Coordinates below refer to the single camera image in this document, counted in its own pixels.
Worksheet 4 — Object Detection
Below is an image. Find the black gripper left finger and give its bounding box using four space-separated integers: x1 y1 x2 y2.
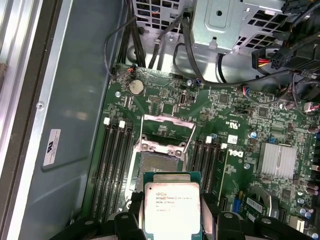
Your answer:
48 191 147 240

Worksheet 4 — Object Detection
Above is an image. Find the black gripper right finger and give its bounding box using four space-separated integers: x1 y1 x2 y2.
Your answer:
201 193 310 240

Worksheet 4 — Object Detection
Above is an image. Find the silver CPU chip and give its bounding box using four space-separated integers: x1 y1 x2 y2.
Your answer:
142 171 202 240

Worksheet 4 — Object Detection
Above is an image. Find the metal socket cover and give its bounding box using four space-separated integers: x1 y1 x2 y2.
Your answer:
139 114 197 153

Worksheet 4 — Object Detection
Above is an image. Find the black expansion slot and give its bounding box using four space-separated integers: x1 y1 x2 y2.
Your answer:
219 196 229 217

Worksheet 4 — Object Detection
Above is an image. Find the blue expansion slot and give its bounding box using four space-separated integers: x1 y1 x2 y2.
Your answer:
233 192 245 215

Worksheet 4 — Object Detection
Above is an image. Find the CPU socket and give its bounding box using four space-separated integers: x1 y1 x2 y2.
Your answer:
131 141 191 198

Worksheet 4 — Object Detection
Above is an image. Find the green RAM stick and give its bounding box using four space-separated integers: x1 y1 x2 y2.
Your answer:
216 143 230 211

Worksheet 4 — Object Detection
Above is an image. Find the black graphics card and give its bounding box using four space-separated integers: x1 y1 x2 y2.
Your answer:
246 184 285 226

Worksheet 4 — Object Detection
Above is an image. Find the silver chipset heatsink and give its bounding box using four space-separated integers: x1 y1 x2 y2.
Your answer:
256 141 298 180

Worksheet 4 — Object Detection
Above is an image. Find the green motherboard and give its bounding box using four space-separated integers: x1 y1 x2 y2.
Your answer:
82 62 320 240

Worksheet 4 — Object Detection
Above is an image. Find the white warning sticker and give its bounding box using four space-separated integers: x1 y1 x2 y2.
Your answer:
42 128 63 167

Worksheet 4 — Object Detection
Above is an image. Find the coin cell battery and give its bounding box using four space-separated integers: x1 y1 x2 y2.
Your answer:
127 78 145 96

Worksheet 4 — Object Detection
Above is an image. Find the black PC case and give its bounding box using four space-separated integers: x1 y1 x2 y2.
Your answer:
0 0 320 240

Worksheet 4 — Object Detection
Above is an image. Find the black power connector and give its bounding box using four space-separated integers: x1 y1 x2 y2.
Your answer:
251 45 294 76

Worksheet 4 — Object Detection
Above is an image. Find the silver drive cage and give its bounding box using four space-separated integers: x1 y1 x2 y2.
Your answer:
132 0 291 55

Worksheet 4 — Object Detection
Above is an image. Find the black sleeved cable bundle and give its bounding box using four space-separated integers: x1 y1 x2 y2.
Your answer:
121 13 148 69

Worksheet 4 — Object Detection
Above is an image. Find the thick black cable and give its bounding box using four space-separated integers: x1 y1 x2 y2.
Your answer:
181 11 301 88

